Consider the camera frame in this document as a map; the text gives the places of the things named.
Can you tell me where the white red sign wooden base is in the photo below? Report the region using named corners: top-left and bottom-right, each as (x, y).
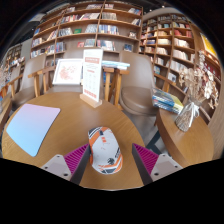
top-left (79, 48), bottom-right (104, 109)

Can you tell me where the brown padded wooden armchair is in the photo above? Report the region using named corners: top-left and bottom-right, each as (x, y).
top-left (28, 47), bottom-right (130, 107)
top-left (8, 54), bottom-right (48, 108)
top-left (118, 49), bottom-right (183, 117)

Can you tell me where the pastel blue pink mouse pad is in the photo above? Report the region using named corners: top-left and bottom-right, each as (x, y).
top-left (5, 103), bottom-right (62, 158)

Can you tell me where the white framed red floral picture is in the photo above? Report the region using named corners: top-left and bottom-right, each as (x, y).
top-left (51, 58), bottom-right (84, 86)

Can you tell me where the curved wooden bookshelf unit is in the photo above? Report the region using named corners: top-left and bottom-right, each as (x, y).
top-left (138, 13), bottom-right (223, 111)

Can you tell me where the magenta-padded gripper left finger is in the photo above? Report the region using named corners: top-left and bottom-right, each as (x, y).
top-left (40, 143), bottom-right (92, 186)

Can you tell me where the wide wooden bookshelf unit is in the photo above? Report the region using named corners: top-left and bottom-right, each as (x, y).
top-left (29, 3), bottom-right (144, 68)

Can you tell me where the white orange patterned computer mouse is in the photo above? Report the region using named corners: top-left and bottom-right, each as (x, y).
top-left (87, 125), bottom-right (124, 176)

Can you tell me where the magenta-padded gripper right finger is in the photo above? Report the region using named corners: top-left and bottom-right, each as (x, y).
top-left (131, 143), bottom-right (184, 186)

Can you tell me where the round wooden side table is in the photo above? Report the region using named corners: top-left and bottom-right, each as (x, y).
top-left (0, 96), bottom-right (14, 134)
top-left (155, 107), bottom-right (215, 168)

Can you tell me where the glass vase dried flowers ribbon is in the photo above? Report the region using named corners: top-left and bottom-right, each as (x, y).
top-left (174, 49), bottom-right (219, 133)

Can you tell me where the distant wooden bookshelf unit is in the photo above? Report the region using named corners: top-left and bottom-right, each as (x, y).
top-left (3, 43), bottom-right (26, 73)

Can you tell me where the colourful book stack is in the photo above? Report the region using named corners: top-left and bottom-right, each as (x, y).
top-left (151, 87), bottom-right (185, 115)

